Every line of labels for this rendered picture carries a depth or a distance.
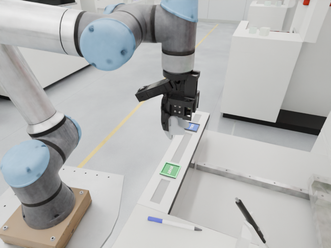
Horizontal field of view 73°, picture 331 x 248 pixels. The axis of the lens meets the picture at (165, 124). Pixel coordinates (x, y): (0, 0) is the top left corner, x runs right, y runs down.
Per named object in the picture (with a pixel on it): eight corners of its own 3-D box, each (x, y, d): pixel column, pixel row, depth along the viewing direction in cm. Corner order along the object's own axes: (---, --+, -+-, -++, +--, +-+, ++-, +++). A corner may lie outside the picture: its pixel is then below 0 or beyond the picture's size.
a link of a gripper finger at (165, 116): (166, 134, 59) (166, 105, 54) (161, 133, 59) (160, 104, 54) (172, 124, 62) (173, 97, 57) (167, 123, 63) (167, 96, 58)
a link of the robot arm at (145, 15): (90, 8, 40) (150, 9, 39) (111, 0, 49) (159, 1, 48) (98, 51, 45) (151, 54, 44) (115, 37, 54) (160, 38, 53)
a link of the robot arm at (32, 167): (7, 202, 61) (-18, 168, 53) (36, 166, 72) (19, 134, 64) (47, 206, 60) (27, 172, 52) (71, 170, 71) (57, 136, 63)
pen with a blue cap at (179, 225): (202, 227, 55) (148, 215, 58) (202, 231, 54) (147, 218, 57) (202, 229, 56) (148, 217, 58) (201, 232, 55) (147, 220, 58)
